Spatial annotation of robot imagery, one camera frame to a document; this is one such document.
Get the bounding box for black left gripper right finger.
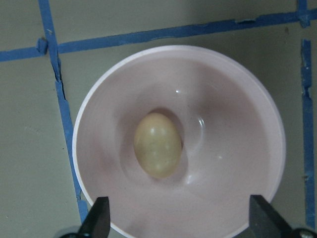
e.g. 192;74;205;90
249;195;293;238

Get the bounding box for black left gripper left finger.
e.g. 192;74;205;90
76;197;110;238

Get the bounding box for beige egg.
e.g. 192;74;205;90
134;113;182;179

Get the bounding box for pink bowl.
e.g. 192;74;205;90
72;46;286;238

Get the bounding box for brown paper table mat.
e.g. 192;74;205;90
0;0;317;238

